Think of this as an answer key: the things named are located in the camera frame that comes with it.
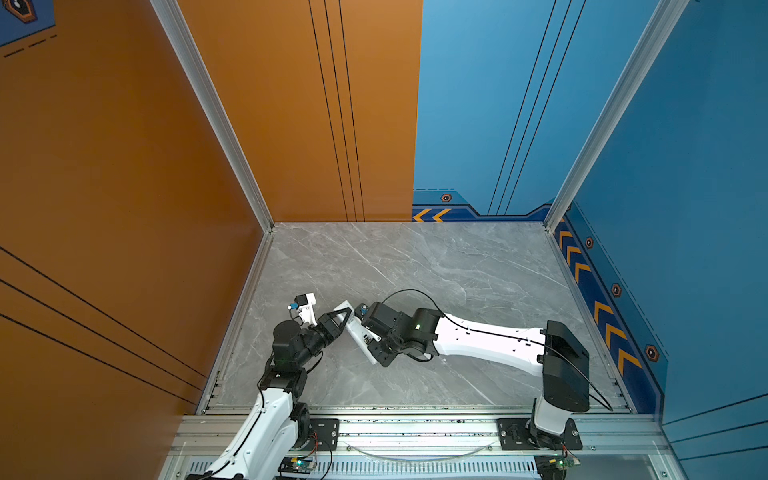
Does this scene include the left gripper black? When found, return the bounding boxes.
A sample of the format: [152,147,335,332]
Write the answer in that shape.
[294,308,349,372]

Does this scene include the white remote control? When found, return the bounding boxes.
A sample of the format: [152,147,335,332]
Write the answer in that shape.
[335,301,381,365]

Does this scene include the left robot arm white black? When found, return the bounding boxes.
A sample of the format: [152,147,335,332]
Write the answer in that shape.
[187,307,354,479]

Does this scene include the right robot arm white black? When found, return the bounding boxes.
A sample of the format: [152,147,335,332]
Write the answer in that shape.
[349,302,591,452]

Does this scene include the green circuit board left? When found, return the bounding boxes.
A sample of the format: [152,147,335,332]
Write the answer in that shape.
[277,457,318,478]

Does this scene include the circuit board right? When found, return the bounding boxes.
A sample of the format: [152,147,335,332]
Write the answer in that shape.
[534,456,581,480]

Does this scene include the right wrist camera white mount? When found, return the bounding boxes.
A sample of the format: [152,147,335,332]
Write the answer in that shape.
[354,303,374,337]

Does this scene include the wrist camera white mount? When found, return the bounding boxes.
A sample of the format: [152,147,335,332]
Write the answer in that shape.
[354,303,374,337]
[288,293,317,327]

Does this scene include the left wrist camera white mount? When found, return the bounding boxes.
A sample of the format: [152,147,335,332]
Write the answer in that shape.
[288,293,317,327]

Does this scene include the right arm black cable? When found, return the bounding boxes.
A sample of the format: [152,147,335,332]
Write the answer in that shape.
[380,288,614,413]

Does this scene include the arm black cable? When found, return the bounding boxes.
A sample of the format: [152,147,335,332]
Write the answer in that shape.
[380,288,614,413]
[203,353,328,480]

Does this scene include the aluminium rail frame front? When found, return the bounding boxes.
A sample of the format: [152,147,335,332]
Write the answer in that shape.
[158,404,679,480]

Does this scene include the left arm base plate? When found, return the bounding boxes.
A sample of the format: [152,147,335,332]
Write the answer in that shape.
[292,417,340,451]

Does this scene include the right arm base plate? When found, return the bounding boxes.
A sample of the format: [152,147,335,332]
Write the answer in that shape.
[496,417,583,451]

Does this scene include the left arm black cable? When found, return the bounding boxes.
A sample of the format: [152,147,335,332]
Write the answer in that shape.
[203,353,328,480]

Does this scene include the left aluminium corner post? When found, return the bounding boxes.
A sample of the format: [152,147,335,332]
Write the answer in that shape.
[150,0,274,234]

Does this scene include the aluminium corner post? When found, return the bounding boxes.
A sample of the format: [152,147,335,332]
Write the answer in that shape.
[150,0,274,234]
[543,0,689,234]

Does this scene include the right aluminium corner post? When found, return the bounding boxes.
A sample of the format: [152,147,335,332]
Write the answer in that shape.
[543,0,689,234]

